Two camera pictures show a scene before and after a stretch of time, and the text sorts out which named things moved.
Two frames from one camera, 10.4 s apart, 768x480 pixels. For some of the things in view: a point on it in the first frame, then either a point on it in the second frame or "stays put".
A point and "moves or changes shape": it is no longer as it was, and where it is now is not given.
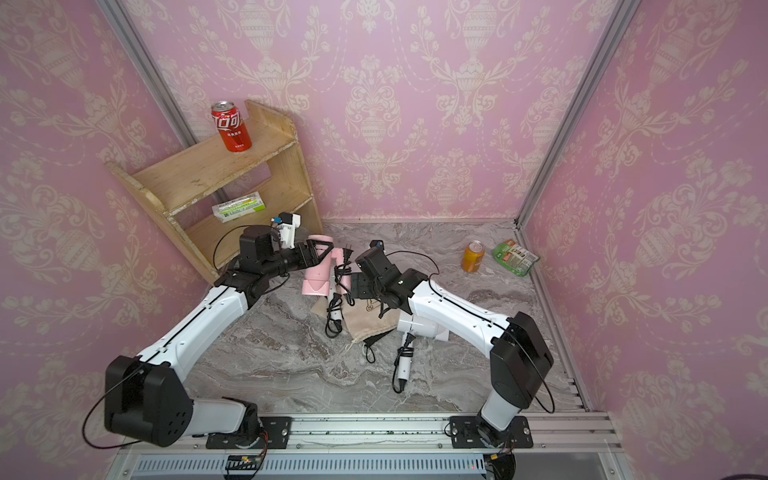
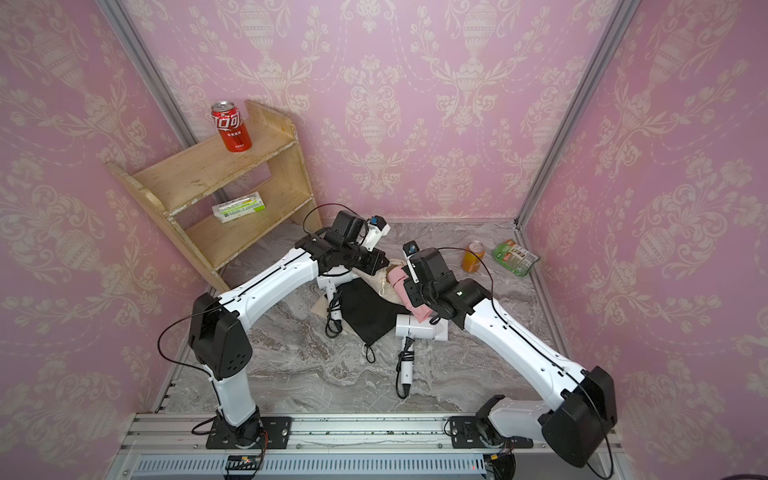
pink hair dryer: [330, 269] moves or changes shape
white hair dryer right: [410, 325] stays put
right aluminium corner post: [621, 13] stays put
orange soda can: [473, 256] stays put
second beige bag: [320, 307] stays put
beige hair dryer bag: [363, 320] moves or changes shape
